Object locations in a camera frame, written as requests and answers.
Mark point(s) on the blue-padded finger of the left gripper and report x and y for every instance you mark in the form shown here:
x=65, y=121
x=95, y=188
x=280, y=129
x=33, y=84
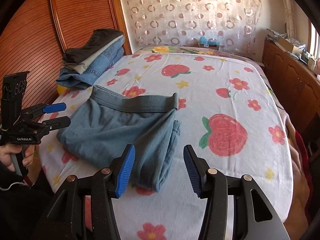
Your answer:
x=41, y=109

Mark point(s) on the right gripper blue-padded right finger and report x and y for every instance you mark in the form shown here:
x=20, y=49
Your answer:
x=197, y=171

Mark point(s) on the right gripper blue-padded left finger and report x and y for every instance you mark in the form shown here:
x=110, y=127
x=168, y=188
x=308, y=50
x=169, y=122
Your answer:
x=121, y=169

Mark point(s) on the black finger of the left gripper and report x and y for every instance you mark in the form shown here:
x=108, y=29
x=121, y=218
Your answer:
x=56, y=123

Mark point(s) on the blue-grey pants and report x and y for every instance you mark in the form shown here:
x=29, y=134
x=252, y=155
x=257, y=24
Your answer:
x=107, y=122

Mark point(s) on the folded blue jeans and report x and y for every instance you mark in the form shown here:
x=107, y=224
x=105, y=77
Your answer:
x=110, y=56

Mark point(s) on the folded beige garment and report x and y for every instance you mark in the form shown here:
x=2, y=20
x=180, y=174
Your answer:
x=83, y=65

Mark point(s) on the white floral strawberry bed sheet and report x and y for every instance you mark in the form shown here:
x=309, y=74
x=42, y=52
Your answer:
x=229, y=118

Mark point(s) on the person's black sleeve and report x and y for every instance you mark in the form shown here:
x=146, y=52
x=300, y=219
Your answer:
x=22, y=207

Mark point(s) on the folded black garment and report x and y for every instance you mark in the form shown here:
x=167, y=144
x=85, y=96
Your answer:
x=99, y=39

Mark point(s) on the blue item on box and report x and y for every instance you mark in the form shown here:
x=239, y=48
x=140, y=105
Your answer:
x=208, y=43

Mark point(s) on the wooden window-side cabinet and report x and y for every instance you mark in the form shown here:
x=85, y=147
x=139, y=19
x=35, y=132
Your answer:
x=295, y=87

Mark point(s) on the sheer circle-pattern curtain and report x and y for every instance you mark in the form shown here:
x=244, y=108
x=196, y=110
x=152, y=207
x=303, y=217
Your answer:
x=230, y=23

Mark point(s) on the cardboard box on cabinet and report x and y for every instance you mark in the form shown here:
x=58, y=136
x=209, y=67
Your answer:
x=292, y=45

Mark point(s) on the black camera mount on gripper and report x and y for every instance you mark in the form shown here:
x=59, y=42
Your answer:
x=13, y=90

